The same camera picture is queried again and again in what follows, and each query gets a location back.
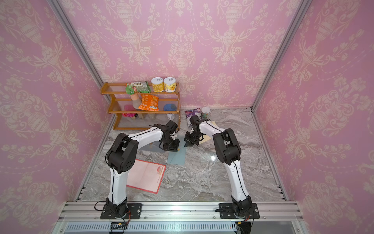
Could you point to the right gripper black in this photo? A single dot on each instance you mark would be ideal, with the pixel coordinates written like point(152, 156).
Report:
point(188, 142)

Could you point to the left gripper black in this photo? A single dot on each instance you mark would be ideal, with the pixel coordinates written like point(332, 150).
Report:
point(174, 148)

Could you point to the teal blue envelope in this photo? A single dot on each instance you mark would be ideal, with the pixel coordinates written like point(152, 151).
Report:
point(177, 158)

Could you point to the dark grey envelope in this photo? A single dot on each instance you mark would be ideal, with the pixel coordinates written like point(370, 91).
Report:
point(152, 148)

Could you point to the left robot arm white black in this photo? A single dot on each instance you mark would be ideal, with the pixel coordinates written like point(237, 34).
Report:
point(121, 158)

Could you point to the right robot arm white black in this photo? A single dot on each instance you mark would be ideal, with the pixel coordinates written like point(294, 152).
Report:
point(228, 152)

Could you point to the purple snack bag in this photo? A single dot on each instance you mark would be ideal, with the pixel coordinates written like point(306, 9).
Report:
point(191, 113)

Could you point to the green instant noodle cup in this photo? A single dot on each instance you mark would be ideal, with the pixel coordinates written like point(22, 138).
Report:
point(205, 112)

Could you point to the blue lid cup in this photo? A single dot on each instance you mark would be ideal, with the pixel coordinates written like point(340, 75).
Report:
point(170, 107)

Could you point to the orange snack bag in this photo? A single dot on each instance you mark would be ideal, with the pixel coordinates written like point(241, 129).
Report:
point(149, 103)

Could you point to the wooden three-tier shelf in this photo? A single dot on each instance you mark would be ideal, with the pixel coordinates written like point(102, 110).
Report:
point(129, 118)

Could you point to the beige bottle on shelf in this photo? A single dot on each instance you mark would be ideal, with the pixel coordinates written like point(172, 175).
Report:
point(136, 101)

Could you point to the right yellow can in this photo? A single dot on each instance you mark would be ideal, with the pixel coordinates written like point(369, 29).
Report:
point(169, 84)

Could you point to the yellow can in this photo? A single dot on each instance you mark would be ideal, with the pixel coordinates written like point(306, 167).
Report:
point(169, 84)
point(158, 84)

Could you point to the left yellow can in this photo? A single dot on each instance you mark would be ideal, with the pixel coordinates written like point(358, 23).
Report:
point(158, 84)

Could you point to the green snack bag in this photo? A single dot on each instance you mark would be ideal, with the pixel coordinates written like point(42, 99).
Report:
point(137, 87)

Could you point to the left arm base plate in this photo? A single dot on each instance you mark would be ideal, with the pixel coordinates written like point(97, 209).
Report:
point(129, 211)

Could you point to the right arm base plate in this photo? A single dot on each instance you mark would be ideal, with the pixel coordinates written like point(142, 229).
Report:
point(231, 211)

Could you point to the aluminium front rail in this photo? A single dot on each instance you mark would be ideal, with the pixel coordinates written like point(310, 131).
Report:
point(183, 211)

